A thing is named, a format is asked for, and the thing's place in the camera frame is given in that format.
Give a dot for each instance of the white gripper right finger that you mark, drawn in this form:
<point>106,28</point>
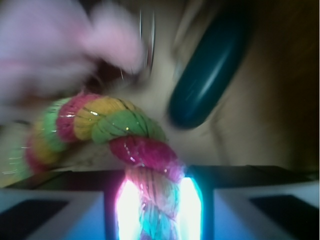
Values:
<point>256,203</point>

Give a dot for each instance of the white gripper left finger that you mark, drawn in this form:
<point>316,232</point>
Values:
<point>70,205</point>

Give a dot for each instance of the multicolored twisted rope toy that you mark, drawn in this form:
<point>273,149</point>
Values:
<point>155,201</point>

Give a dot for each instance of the brown paper bag bin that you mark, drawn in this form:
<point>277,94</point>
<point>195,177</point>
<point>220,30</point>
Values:
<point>268,114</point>

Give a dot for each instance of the dark green oval case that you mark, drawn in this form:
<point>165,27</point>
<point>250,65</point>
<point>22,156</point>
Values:
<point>211,67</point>

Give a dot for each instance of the pink plush mouse toy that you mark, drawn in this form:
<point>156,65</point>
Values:
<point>51,47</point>

